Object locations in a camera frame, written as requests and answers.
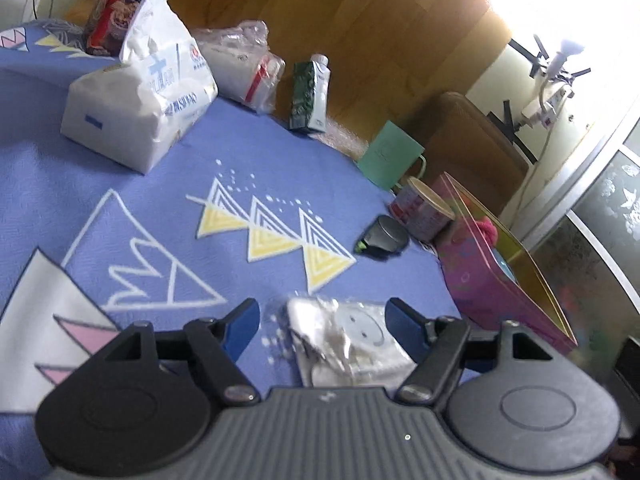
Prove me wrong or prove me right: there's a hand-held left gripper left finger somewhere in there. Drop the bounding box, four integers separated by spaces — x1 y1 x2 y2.
82 297 262 407

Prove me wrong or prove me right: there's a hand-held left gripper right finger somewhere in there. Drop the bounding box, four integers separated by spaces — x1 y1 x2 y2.
385 297 568 406

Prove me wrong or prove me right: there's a white crinkled plastic packet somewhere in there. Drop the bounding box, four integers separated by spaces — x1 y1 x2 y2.
286 296 418 388

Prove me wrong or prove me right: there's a pink biscuit tin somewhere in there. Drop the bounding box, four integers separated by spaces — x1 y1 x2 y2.
431 171 578 361

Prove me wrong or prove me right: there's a pink fluffy sponge cloth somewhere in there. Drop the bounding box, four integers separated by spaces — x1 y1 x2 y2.
475 217 500 247

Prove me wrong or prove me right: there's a white soft tissue pack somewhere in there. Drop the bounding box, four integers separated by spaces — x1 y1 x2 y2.
60 0 220 175

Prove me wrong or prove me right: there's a black oval case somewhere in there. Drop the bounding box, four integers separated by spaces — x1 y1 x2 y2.
356 215 410 261

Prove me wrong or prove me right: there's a pink round can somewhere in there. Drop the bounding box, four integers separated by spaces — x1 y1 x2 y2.
389 176 456 240

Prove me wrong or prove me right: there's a blue printed tablecloth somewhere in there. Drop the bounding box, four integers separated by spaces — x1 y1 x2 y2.
0 19 501 480

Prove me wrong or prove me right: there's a light green mug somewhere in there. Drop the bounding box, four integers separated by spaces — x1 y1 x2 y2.
357 121 428 192

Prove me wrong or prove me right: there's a frosted glass door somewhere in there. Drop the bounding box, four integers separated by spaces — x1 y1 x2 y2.
520 110 640 361

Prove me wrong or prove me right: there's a green and white milk carton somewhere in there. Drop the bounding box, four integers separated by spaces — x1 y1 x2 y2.
290 53 331 133

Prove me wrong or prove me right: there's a clear bag of plastic cups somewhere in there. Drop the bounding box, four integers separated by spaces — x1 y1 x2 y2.
192 20 286 115

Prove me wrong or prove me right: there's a red snack box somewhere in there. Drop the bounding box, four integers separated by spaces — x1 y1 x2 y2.
86 0 193 58

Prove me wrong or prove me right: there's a white wall charger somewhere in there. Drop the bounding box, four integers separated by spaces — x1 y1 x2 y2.
522 40 586 131

